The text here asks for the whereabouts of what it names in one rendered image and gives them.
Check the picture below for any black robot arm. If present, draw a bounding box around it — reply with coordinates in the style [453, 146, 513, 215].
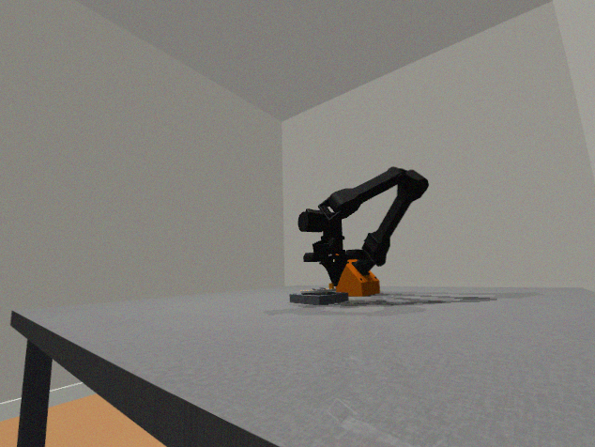
[298, 166, 429, 276]

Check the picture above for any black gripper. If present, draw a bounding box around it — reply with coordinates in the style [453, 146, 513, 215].
[303, 232, 367, 286]

